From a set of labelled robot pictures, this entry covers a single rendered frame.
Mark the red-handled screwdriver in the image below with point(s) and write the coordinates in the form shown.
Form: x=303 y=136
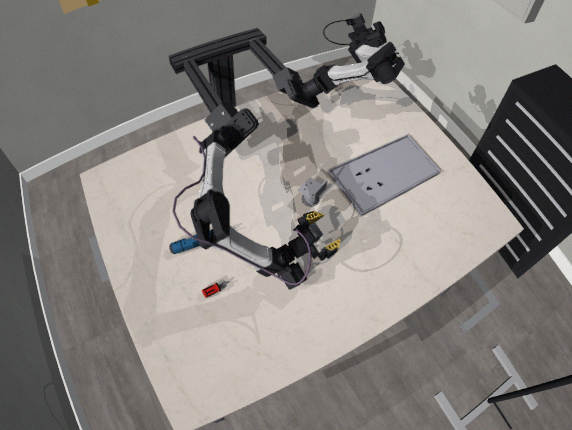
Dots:
x=213 y=289

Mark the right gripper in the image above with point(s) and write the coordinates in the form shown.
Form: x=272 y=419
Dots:
x=300 y=247

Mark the grey l-shaped bracket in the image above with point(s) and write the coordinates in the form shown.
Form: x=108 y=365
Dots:
x=315 y=188

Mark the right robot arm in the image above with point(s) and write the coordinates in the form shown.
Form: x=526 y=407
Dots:
x=215 y=210

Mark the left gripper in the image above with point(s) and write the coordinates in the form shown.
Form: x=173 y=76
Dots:
x=378 y=26

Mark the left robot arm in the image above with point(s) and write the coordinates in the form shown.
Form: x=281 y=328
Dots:
x=361 y=52

